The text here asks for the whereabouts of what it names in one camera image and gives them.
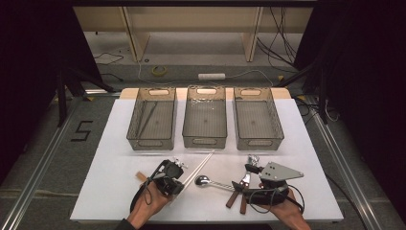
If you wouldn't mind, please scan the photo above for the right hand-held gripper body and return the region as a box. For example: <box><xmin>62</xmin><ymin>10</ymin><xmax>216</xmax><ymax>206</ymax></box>
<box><xmin>248</xmin><ymin>161</ymin><xmax>305</xmax><ymax>206</ymax></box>

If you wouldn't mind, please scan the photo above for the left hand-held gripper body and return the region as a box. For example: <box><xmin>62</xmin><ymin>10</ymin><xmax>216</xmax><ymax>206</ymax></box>
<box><xmin>152</xmin><ymin>156</ymin><xmax>189</xmax><ymax>189</ymax></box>

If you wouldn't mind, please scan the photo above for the wooden handled knife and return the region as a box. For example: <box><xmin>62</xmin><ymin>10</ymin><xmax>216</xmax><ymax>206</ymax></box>
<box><xmin>225</xmin><ymin>172</ymin><xmax>253</xmax><ymax>209</ymax></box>

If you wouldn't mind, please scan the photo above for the wooden handled fork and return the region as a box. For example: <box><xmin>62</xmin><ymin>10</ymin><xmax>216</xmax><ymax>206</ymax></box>
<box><xmin>238</xmin><ymin>153</ymin><xmax>260</xmax><ymax>215</ymax></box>

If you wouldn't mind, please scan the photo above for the steel spoon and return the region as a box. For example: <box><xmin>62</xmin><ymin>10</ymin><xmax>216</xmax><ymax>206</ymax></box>
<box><xmin>194</xmin><ymin>174</ymin><xmax>238</xmax><ymax>193</ymax></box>

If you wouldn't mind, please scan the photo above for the white chopstick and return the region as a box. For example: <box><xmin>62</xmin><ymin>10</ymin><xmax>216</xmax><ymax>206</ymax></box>
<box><xmin>181</xmin><ymin>150</ymin><xmax>214</xmax><ymax>188</ymax></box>
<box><xmin>183</xmin><ymin>151</ymin><xmax>216</xmax><ymax>190</ymax></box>

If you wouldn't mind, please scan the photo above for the smoky clear plastic bin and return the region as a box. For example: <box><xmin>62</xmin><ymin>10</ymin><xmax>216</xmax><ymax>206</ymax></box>
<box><xmin>233</xmin><ymin>86</ymin><xmax>285</xmax><ymax>151</ymax></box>
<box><xmin>125</xmin><ymin>86</ymin><xmax>177</xmax><ymax>151</ymax></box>
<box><xmin>181</xmin><ymin>85</ymin><xmax>228</xmax><ymax>150</ymax></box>

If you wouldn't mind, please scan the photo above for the person's left hand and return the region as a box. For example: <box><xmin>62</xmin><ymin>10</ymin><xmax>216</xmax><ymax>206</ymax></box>
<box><xmin>126</xmin><ymin>181</ymin><xmax>174</xmax><ymax>230</ymax></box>

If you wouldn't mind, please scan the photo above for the person's right hand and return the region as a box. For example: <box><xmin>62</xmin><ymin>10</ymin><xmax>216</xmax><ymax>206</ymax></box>
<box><xmin>259</xmin><ymin>187</ymin><xmax>312</xmax><ymax>230</ymax></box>

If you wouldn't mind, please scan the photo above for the black metal stand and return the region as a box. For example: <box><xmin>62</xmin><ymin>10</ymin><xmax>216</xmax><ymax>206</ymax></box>
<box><xmin>55</xmin><ymin>63</ymin><xmax>117</xmax><ymax>128</ymax></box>
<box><xmin>273</xmin><ymin>60</ymin><xmax>330</xmax><ymax>125</ymax></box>

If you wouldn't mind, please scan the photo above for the white power strip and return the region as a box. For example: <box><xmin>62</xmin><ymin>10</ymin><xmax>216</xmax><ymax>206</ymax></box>
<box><xmin>197</xmin><ymin>72</ymin><xmax>227</xmax><ymax>81</ymax></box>

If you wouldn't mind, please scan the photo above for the yellow tape roll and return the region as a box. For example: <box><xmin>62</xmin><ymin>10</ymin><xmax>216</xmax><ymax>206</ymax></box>
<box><xmin>151</xmin><ymin>65</ymin><xmax>168</xmax><ymax>78</ymax></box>

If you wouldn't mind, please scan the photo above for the dark curtain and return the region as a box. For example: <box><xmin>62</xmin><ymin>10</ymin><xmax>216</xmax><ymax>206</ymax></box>
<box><xmin>0</xmin><ymin>0</ymin><xmax>105</xmax><ymax>185</ymax></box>
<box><xmin>292</xmin><ymin>0</ymin><xmax>406</xmax><ymax>223</ymax></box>

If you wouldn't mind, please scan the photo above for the beige wooden shelf unit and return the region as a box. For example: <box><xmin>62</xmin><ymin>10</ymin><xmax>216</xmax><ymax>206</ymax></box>
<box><xmin>75</xmin><ymin>6</ymin><xmax>314</xmax><ymax>63</ymax></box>

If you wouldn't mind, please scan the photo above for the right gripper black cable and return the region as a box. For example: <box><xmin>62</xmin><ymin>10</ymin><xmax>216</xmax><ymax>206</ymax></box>
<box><xmin>247</xmin><ymin>186</ymin><xmax>306</xmax><ymax>215</ymax></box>

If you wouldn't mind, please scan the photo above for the aluminium floor rail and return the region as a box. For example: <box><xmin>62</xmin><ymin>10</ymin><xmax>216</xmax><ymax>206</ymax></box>
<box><xmin>305</xmin><ymin>95</ymin><xmax>386</xmax><ymax>230</ymax></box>
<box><xmin>0</xmin><ymin>95</ymin><xmax>88</xmax><ymax>230</ymax></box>

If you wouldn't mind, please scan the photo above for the thick black floor cable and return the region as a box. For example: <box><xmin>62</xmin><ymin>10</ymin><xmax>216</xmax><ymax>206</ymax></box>
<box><xmin>325</xmin><ymin>172</ymin><xmax>369</xmax><ymax>230</ymax></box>

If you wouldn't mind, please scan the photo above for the white floor cable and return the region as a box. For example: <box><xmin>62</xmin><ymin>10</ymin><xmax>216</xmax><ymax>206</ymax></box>
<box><xmin>137</xmin><ymin>60</ymin><xmax>276</xmax><ymax>88</ymax></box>

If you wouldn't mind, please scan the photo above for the bundle of black cables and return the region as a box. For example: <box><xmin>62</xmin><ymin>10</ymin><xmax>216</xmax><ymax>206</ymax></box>
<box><xmin>256</xmin><ymin>6</ymin><xmax>299</xmax><ymax>71</ymax></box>

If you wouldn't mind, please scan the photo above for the thin black floor cable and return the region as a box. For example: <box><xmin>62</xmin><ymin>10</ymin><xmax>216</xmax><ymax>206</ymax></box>
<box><xmin>95</xmin><ymin>52</ymin><xmax>124</xmax><ymax>67</ymax></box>

